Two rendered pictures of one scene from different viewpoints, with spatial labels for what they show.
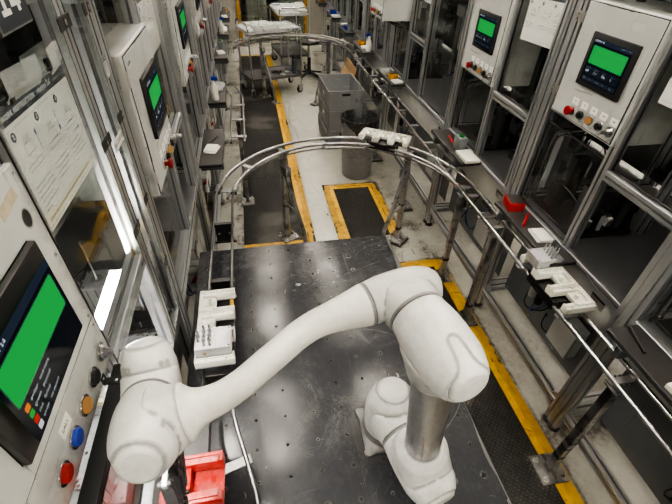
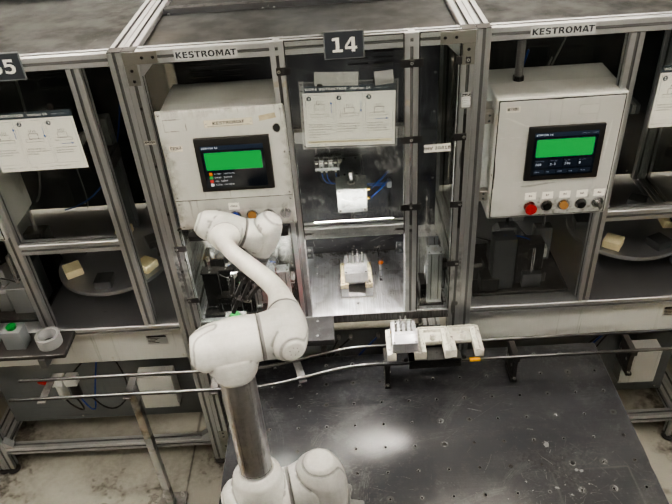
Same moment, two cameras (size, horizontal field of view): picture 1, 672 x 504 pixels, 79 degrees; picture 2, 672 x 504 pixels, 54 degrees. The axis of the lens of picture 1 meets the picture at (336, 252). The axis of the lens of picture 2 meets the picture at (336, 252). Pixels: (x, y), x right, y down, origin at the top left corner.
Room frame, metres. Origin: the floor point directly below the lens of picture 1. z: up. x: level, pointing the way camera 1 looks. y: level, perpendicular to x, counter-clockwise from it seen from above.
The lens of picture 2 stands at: (1.14, -1.43, 2.70)
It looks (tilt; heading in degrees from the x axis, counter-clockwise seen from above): 36 degrees down; 104
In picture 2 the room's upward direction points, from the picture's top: 4 degrees counter-clockwise
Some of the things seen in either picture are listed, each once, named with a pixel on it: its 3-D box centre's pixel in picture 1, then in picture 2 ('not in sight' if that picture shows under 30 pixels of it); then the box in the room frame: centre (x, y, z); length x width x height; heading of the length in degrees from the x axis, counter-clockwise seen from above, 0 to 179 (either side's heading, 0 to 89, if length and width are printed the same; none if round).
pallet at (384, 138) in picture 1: (384, 140); not in sight; (2.85, -0.33, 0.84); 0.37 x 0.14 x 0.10; 70
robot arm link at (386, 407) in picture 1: (390, 407); (319, 481); (0.73, -0.21, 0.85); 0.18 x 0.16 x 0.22; 24
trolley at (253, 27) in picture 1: (271, 56); not in sight; (6.37, 1.05, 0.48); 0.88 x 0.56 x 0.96; 120
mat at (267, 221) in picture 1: (263, 113); not in sight; (5.40, 1.06, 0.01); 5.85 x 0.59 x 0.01; 12
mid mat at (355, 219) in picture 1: (359, 210); not in sight; (3.15, -0.21, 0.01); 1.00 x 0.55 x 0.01; 12
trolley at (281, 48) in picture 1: (290, 35); not in sight; (7.70, 0.93, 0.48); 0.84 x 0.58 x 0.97; 20
